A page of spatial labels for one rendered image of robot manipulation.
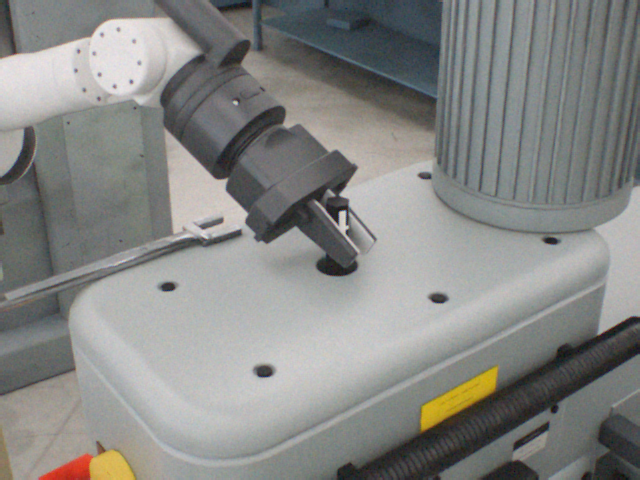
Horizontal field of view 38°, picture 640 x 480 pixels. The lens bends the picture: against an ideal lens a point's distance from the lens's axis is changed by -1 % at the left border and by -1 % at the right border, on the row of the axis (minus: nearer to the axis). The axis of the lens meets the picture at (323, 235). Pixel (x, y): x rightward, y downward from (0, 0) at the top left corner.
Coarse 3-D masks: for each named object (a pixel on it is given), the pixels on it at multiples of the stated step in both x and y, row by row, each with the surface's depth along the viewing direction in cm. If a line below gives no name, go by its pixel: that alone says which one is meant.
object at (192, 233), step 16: (192, 224) 87; (208, 224) 88; (160, 240) 84; (176, 240) 84; (192, 240) 85; (208, 240) 85; (224, 240) 86; (112, 256) 82; (128, 256) 82; (144, 256) 82; (160, 256) 83; (64, 272) 80; (80, 272) 80; (96, 272) 80; (112, 272) 81; (16, 288) 77; (32, 288) 77; (48, 288) 77; (64, 288) 78; (0, 304) 75; (16, 304) 76
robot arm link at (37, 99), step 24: (0, 72) 90; (24, 72) 89; (48, 72) 87; (0, 96) 90; (24, 96) 89; (48, 96) 88; (0, 120) 92; (24, 120) 92; (0, 144) 95; (24, 144) 98; (0, 168) 97
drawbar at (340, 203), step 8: (328, 200) 79; (336, 200) 79; (344, 200) 79; (328, 208) 79; (336, 208) 78; (344, 208) 78; (336, 216) 79; (328, 256) 81; (328, 264) 81; (336, 264) 81; (328, 272) 82; (336, 272) 81; (344, 272) 82
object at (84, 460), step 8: (80, 456) 87; (88, 456) 86; (64, 464) 86; (72, 464) 86; (80, 464) 86; (88, 464) 86; (56, 472) 85; (64, 472) 85; (72, 472) 85; (80, 472) 85; (88, 472) 86
